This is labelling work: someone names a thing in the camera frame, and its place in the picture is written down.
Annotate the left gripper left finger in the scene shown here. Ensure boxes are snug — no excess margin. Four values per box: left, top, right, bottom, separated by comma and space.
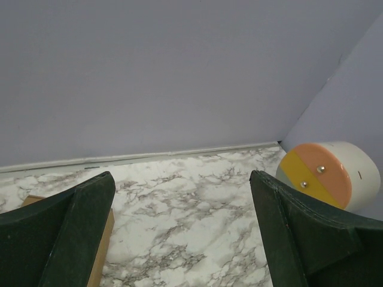
1, 172, 115, 286

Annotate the cardboard box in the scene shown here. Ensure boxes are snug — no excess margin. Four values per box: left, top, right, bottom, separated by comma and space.
12, 191, 114, 286

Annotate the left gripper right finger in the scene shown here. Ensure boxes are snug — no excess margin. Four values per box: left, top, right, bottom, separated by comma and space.
250, 170, 382, 287

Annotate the white cylinder container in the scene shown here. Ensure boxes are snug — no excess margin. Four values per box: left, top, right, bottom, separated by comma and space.
276, 142, 381, 212

